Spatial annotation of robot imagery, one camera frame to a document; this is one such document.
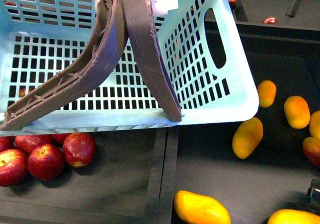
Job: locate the light blue plastic basket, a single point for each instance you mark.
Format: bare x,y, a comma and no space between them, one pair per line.
199,42

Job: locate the brown basket handle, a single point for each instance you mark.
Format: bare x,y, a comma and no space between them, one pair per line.
118,22

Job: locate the red apple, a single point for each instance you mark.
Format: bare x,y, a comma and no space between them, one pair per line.
79,149
46,162

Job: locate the black fruit display shelf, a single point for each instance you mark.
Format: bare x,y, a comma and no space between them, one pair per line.
136,172

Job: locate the yellow mango bottom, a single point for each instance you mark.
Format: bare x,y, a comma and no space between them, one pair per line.
196,208

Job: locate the yellow mango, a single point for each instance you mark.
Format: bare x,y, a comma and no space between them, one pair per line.
247,137
196,208

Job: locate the red apple front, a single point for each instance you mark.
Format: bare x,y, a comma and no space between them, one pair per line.
46,162

